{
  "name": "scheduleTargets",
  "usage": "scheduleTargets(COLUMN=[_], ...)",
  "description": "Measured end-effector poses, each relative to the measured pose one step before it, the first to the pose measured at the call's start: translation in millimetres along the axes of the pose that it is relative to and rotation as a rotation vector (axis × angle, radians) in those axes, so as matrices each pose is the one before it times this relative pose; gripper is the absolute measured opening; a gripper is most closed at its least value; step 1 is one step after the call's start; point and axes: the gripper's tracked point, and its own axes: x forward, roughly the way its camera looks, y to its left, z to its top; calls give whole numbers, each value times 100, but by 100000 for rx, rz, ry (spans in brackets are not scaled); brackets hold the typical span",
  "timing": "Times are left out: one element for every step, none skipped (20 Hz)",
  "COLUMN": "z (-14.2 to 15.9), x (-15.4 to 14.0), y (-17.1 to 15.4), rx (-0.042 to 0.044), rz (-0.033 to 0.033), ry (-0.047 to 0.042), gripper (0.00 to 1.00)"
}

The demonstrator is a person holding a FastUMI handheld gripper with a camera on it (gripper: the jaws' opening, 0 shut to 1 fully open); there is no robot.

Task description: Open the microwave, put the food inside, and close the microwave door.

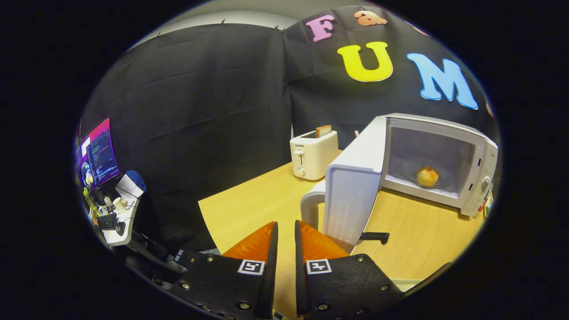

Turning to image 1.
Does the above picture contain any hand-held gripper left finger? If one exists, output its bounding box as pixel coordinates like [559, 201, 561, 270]
[169, 221, 279, 320]

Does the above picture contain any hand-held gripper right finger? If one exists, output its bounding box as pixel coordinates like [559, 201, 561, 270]
[295, 220, 405, 320]

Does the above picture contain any white microwave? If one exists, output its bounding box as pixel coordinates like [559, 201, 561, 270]
[300, 112, 499, 254]

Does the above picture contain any golden bread bun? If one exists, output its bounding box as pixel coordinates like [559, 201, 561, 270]
[416, 166, 440, 188]

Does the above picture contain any white desk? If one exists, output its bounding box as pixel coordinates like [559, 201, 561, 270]
[89, 176, 145, 247]

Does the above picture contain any cream toaster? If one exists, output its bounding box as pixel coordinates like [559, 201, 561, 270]
[289, 129, 339, 181]

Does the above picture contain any black keyboard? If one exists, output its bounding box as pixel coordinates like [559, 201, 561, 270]
[96, 213, 118, 230]

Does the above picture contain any blue cloth ball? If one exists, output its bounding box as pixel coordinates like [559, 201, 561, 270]
[125, 170, 147, 192]

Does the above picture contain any black backdrop cloth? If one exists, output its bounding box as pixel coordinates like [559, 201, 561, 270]
[80, 4, 501, 254]

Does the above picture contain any computer monitor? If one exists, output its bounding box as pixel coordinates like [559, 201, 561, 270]
[75, 117, 121, 192]

